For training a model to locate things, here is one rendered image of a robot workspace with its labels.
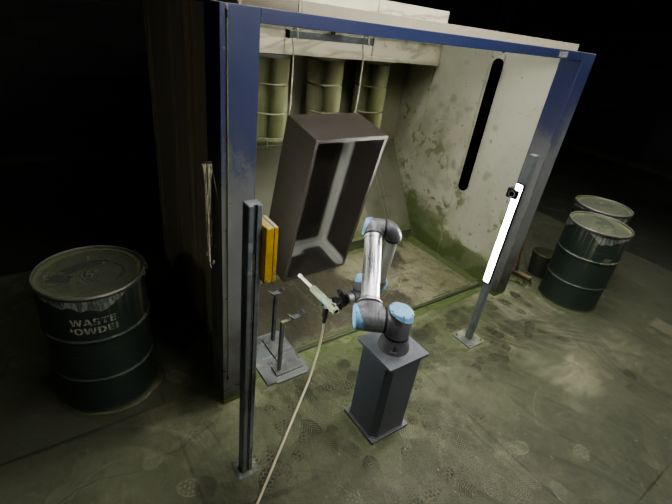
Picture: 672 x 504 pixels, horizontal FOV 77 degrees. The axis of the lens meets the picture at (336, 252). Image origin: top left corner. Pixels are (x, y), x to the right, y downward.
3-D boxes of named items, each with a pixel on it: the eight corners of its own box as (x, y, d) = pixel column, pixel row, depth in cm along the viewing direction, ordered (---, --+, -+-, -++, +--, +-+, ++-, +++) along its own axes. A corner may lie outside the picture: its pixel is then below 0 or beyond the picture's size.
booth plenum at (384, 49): (167, 45, 286) (162, -41, 262) (150, 37, 317) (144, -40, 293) (438, 66, 432) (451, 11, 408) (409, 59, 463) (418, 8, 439)
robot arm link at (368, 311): (385, 328, 230) (389, 214, 265) (353, 325, 229) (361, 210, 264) (380, 336, 243) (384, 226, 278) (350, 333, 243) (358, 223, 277)
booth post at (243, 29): (223, 404, 274) (218, 1, 163) (213, 385, 287) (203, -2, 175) (249, 394, 284) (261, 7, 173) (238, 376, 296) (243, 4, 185)
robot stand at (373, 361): (407, 425, 278) (429, 353, 247) (371, 445, 262) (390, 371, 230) (378, 393, 299) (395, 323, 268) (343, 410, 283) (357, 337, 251)
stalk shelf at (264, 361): (240, 345, 214) (240, 343, 213) (279, 332, 226) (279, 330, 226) (267, 387, 193) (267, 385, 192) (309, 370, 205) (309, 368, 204)
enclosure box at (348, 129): (262, 254, 344) (287, 114, 270) (321, 240, 378) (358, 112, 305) (283, 282, 324) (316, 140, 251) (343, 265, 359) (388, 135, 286)
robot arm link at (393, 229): (405, 217, 269) (384, 282, 318) (386, 215, 268) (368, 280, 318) (406, 230, 261) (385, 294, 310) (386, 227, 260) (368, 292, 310)
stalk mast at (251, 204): (238, 465, 240) (242, 200, 160) (247, 460, 243) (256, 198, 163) (242, 474, 236) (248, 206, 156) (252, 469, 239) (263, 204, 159)
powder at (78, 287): (16, 304, 208) (16, 302, 207) (50, 250, 253) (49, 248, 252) (135, 298, 223) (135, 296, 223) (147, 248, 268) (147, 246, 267)
